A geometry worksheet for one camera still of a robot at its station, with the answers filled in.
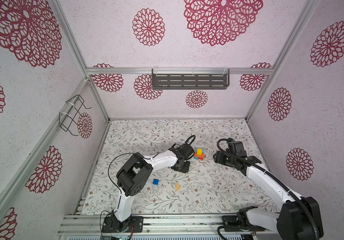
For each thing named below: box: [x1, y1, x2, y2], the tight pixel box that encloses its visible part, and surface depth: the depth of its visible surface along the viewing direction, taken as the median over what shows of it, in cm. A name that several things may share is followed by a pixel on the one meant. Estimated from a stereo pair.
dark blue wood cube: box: [152, 178, 160, 186], surface depth 89 cm
